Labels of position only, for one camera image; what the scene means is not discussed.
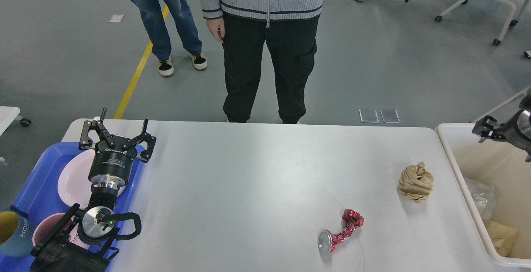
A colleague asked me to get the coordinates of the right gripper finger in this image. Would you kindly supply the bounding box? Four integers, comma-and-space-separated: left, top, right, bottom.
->
472, 115, 506, 143

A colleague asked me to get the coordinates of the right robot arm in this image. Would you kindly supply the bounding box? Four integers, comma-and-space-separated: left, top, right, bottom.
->
472, 94, 531, 162

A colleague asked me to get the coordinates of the person in grey sweater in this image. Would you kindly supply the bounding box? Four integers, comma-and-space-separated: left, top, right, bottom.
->
200, 0, 324, 124

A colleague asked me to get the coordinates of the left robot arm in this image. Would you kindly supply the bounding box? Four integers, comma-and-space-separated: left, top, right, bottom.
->
29, 108, 157, 272

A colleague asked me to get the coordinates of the pink mug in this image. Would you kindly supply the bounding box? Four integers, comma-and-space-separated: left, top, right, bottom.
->
32, 213, 90, 249

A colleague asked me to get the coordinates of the person in blue jeans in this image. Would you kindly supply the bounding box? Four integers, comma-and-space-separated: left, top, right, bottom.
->
131, 0, 207, 77

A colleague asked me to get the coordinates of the floor plate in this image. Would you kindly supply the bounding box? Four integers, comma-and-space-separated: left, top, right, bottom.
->
359, 109, 380, 124
380, 109, 401, 124

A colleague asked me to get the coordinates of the left floor plate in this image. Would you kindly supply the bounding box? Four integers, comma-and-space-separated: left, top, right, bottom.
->
359, 109, 380, 124

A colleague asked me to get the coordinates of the pink plate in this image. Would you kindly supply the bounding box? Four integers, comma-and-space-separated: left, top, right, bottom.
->
57, 150, 125, 209

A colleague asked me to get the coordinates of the blue plastic tray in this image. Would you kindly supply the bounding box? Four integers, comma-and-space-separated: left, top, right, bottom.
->
0, 142, 144, 272

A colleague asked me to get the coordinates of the brown paper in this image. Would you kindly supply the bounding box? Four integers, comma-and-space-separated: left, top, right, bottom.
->
399, 162, 435, 204

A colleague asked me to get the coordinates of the dark teal mug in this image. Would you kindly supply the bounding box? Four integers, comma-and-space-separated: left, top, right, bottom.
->
0, 205, 37, 257

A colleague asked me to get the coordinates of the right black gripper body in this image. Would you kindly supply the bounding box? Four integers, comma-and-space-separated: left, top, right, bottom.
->
499, 109, 531, 162

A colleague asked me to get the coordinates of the right floor plate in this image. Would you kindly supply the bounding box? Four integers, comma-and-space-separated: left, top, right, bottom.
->
380, 109, 401, 124

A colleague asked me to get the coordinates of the crushed red can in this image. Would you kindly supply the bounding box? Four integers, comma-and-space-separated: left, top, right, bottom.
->
317, 209, 365, 255

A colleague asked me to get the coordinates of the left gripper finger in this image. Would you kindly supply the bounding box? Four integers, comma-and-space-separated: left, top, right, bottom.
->
120, 119, 157, 163
78, 108, 117, 152

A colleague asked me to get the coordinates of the white side table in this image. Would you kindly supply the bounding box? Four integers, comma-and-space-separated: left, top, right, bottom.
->
0, 106, 21, 135

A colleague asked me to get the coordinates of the large foil sheet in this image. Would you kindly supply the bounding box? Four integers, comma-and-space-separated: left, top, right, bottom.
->
464, 178, 499, 220

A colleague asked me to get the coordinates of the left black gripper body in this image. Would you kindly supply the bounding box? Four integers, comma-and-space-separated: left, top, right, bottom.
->
88, 146, 138, 189

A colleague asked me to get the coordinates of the beige plastic bin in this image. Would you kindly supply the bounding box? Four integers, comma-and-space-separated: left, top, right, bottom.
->
436, 123, 531, 268

